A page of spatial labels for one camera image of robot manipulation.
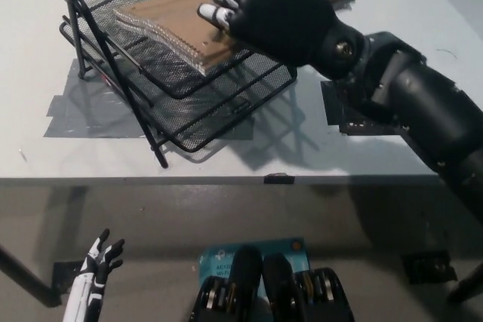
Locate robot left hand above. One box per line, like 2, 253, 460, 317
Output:
62, 228, 125, 322

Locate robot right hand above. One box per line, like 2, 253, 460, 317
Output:
198, 0, 369, 82

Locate brown spiral notebook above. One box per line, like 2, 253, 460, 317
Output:
112, 0, 358, 76

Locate black mesh file tray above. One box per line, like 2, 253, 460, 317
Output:
32, 0, 297, 169

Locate black table leg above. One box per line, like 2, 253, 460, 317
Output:
0, 242, 63, 306

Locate large black tape patch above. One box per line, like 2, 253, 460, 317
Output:
320, 79, 408, 136

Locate teal router box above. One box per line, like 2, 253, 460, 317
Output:
198, 238, 312, 296

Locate grey tape patch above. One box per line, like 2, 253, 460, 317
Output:
43, 58, 257, 141

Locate dark furniture leg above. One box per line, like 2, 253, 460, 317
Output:
447, 265, 483, 303

